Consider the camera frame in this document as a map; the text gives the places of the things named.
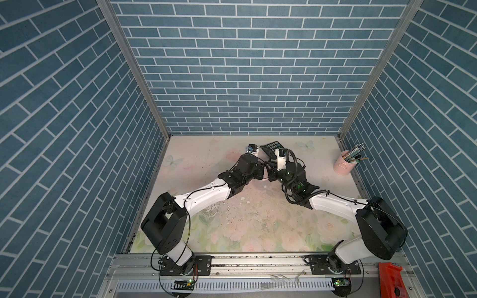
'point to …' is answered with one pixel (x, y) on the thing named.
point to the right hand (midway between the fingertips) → (267, 164)
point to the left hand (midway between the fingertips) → (267, 167)
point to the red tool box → (391, 282)
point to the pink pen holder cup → (343, 167)
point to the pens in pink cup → (354, 154)
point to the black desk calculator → (269, 149)
